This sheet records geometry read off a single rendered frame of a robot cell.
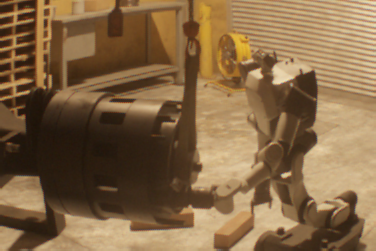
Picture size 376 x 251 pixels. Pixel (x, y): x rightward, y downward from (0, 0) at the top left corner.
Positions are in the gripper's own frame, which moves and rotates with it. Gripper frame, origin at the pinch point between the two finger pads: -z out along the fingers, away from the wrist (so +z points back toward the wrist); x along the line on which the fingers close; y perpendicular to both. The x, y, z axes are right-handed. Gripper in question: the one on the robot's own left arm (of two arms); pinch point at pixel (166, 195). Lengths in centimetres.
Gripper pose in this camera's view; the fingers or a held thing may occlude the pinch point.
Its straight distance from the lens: 252.4
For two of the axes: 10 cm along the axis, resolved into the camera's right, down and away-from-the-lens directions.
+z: 9.6, 0.5, -2.6
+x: 2.5, -5.5, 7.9
